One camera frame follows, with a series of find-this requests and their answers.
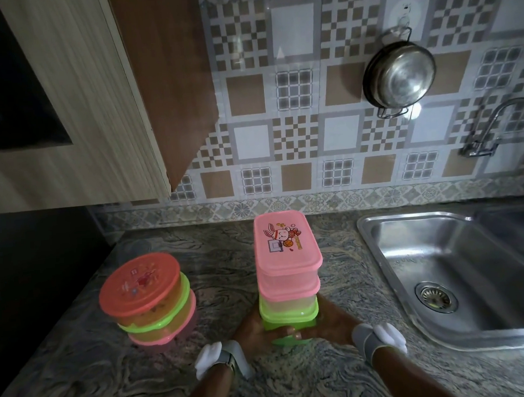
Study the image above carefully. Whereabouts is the person's right hand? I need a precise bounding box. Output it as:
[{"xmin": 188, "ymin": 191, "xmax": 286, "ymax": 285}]
[{"xmin": 293, "ymin": 292, "xmax": 363, "ymax": 349}]

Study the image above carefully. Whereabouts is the person's left hand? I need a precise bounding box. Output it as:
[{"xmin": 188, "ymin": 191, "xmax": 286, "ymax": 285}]
[{"xmin": 230, "ymin": 307, "xmax": 304, "ymax": 358}]

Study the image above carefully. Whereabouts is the large green container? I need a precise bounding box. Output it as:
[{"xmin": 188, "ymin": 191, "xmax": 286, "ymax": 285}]
[{"xmin": 263, "ymin": 319, "xmax": 318, "ymax": 333}]

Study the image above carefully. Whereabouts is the green round lid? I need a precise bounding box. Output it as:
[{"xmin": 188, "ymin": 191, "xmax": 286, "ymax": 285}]
[{"xmin": 115, "ymin": 272, "xmax": 194, "ymax": 336}]

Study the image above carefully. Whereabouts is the pink round lid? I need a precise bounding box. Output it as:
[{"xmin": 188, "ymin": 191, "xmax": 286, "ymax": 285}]
[{"xmin": 126, "ymin": 291, "xmax": 200, "ymax": 347}]

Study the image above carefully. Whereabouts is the orange round lid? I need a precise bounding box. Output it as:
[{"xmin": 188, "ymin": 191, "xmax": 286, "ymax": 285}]
[{"xmin": 96, "ymin": 251, "xmax": 183, "ymax": 319}]

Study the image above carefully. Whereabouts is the wooden cabinet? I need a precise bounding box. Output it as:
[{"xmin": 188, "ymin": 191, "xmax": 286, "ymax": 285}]
[{"xmin": 0, "ymin": 0, "xmax": 224, "ymax": 215}]

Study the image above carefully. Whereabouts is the person's left forearm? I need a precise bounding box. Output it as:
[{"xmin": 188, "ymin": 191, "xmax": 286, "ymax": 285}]
[{"xmin": 174, "ymin": 362, "xmax": 236, "ymax": 397}]

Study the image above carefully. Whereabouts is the person's right forearm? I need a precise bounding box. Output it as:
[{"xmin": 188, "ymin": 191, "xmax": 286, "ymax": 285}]
[{"xmin": 373, "ymin": 343, "xmax": 459, "ymax": 397}]

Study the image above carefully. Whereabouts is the white grey wrist tracker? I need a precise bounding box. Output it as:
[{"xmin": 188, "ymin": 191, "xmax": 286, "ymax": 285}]
[
  {"xmin": 193, "ymin": 339, "xmax": 254, "ymax": 382},
  {"xmin": 350, "ymin": 321, "xmax": 408, "ymax": 367}
]

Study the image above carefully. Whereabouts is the steel sink drain strainer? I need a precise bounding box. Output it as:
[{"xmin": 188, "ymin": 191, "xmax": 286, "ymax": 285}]
[{"xmin": 414, "ymin": 280, "xmax": 460, "ymax": 316}]

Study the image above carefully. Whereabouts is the steel sink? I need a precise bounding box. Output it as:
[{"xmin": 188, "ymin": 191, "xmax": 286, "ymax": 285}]
[{"xmin": 356, "ymin": 204, "xmax": 524, "ymax": 358}]

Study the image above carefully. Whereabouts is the dark grey refrigerator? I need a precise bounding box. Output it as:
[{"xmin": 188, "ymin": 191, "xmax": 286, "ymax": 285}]
[{"xmin": 0, "ymin": 203, "xmax": 122, "ymax": 394}]

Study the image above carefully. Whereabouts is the steel faucet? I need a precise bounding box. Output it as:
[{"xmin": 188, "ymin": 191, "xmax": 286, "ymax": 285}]
[{"xmin": 456, "ymin": 97, "xmax": 524, "ymax": 160}]

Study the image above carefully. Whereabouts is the steel pan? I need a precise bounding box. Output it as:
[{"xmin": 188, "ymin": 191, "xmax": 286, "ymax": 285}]
[{"xmin": 359, "ymin": 25, "xmax": 439, "ymax": 121}]

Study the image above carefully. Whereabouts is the white wall hook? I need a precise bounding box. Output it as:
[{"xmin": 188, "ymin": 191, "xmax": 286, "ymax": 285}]
[{"xmin": 397, "ymin": 3, "xmax": 414, "ymax": 31}]

